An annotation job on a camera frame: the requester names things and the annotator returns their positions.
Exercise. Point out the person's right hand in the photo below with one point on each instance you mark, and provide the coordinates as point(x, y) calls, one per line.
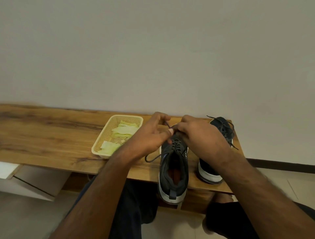
point(204, 140)

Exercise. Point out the person's left hand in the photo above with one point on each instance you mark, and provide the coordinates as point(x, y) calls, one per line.
point(145, 140)

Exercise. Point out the grey shoelace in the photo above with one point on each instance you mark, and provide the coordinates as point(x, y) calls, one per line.
point(176, 145)
point(226, 128)

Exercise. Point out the dark sneaker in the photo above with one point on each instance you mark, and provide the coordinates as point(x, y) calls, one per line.
point(208, 172)
point(173, 160)

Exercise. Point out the person's left forearm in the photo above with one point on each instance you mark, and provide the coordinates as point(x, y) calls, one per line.
point(93, 199)

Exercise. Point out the person's right forearm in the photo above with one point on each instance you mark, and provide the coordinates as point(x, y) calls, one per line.
point(270, 204)

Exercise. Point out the cream plastic mesh basket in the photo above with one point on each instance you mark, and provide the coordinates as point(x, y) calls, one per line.
point(103, 138)

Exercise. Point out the dark baseboard strip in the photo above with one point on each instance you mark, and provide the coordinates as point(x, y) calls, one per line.
point(283, 165)

